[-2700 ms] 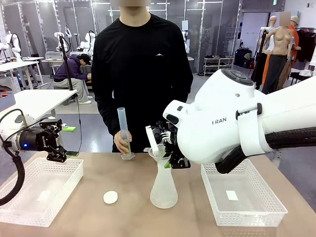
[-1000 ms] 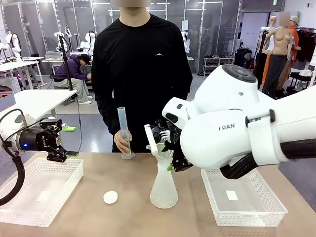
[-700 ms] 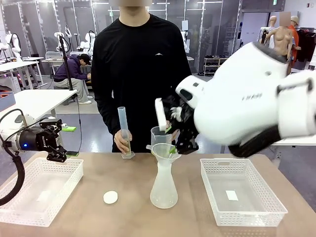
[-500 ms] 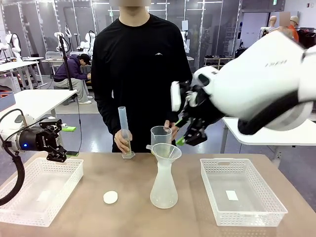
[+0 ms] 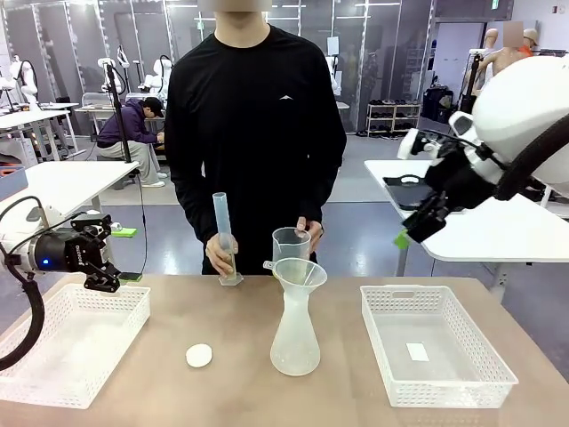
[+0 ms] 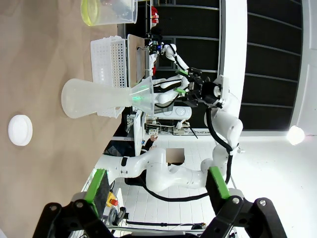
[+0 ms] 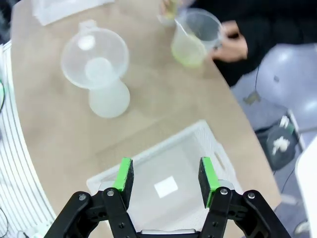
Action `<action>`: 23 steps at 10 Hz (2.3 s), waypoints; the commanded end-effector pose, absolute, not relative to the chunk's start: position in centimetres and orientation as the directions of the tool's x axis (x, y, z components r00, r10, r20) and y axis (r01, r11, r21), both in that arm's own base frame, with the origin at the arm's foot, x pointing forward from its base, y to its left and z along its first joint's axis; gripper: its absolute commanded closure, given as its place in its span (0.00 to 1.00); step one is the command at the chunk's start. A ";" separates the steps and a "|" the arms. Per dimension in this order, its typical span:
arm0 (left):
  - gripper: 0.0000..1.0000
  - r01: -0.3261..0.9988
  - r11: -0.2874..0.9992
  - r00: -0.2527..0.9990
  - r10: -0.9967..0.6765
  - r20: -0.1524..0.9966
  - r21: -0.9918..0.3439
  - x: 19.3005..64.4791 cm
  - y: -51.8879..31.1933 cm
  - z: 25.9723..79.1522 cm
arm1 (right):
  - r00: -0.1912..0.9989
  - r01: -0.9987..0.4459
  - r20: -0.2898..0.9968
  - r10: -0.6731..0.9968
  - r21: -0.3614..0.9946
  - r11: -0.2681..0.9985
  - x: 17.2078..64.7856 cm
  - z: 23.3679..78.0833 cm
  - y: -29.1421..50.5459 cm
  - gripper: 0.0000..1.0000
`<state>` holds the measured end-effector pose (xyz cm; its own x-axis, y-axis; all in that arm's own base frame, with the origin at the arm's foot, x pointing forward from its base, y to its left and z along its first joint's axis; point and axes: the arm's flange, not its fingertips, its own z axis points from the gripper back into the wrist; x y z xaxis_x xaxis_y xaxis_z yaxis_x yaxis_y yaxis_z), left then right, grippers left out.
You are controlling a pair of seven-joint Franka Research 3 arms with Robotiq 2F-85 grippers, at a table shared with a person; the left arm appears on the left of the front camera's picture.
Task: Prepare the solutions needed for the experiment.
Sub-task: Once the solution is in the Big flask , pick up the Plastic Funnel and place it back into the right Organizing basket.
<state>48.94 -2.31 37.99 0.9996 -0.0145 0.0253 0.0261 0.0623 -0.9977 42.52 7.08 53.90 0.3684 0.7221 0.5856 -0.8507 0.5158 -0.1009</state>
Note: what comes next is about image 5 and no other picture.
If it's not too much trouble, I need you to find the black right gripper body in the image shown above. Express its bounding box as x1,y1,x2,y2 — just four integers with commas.
425,148,479,211

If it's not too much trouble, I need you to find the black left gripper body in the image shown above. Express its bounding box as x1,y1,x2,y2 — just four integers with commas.
35,229,110,272

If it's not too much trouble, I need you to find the white perforated plastic basket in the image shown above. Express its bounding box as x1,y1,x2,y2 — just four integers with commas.
359,284,519,409
0,283,151,409

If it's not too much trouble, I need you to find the white round flask stopper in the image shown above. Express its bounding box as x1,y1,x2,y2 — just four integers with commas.
185,343,213,369

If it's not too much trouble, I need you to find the clear plastic graduated cylinder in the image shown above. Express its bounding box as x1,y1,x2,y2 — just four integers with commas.
212,191,244,286

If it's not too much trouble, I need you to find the translucent plastic funnel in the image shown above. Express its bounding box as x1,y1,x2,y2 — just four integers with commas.
262,257,328,295

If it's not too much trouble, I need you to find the clear plastic beaker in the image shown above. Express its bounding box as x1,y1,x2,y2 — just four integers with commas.
271,227,312,264

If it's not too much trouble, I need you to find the translucent plastic conical flask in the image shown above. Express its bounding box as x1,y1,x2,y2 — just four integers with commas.
269,280,321,377

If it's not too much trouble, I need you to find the person's right forearm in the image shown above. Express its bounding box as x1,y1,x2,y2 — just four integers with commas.
174,186,222,250

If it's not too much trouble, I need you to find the person's left forearm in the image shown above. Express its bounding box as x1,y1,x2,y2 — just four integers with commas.
306,159,346,226

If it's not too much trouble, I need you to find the person's left hand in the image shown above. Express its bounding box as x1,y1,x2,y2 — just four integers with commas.
296,216,325,253

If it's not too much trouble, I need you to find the person's right hand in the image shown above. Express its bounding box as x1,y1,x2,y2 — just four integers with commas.
205,233,239,275

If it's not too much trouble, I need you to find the black plastic tray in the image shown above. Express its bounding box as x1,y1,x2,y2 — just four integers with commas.
382,174,445,212

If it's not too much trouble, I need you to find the white table with metal legs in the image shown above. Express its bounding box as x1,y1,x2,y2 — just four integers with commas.
0,160,140,226

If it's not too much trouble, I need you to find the black suitcase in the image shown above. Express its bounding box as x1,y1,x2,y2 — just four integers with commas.
421,86,455,125

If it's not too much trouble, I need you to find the wooden shoe rack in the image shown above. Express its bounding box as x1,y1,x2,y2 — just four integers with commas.
366,101,422,138

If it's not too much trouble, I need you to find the grey blue box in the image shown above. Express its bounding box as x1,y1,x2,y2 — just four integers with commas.
0,165,28,202

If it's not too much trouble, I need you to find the seated person in purple hoodie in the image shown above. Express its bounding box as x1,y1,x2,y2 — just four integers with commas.
96,97,168,189

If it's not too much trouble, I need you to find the white background desk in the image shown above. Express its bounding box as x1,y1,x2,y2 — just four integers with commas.
0,102,81,162

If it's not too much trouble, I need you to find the white paper slip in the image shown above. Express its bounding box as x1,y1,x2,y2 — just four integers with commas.
405,342,430,362

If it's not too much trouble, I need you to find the bare mannequin with grey trousers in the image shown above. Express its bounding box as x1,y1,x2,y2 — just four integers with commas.
491,21,525,77

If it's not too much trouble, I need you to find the plain white mannequin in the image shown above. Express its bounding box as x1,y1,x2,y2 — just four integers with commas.
482,28,500,90

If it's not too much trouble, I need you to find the mannequin in orange garment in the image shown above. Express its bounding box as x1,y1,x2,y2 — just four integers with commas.
517,28,541,59

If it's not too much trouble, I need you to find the person in black sweater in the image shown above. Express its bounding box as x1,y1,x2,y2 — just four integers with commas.
164,0,348,276

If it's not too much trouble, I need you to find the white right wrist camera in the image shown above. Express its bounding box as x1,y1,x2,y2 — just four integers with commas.
397,127,430,161

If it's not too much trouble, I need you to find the black corrugated cable hose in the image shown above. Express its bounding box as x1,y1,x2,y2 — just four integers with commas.
0,195,46,373
493,116,569,202

